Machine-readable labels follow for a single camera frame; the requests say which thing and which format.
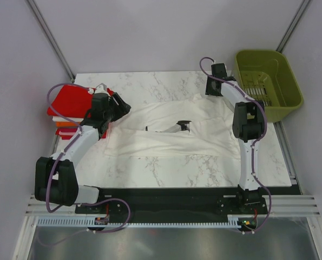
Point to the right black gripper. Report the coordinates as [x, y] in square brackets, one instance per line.
[209, 91]

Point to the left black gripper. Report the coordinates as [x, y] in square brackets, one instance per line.
[122, 104]

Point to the white t shirt robot print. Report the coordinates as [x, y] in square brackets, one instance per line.
[201, 125]

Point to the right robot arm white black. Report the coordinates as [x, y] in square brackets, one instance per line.
[249, 121]

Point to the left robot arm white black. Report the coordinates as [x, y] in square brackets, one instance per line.
[55, 177]

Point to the pink red folded shirts bottom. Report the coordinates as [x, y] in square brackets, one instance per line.
[66, 133]

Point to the red folded t shirt top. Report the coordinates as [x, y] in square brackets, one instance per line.
[71, 101]

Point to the olive green plastic basket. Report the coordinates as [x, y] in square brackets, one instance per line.
[266, 76]

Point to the orange folded t shirt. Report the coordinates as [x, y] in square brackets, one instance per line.
[66, 124]

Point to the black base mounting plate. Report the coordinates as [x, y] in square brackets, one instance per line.
[176, 204]

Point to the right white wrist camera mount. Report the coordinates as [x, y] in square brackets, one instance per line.
[229, 71]

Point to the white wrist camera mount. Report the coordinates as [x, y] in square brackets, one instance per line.
[229, 71]
[101, 88]

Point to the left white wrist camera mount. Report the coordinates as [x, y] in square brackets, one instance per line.
[101, 88]

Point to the right aluminium frame post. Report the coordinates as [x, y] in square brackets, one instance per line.
[299, 14]

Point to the aluminium frame post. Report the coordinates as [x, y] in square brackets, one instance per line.
[32, 5]
[299, 14]

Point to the left aluminium frame post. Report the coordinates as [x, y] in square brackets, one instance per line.
[32, 5]

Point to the white slotted cable duct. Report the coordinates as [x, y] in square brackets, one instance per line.
[96, 222]

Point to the aluminium rail base frame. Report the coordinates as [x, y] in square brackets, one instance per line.
[289, 230]

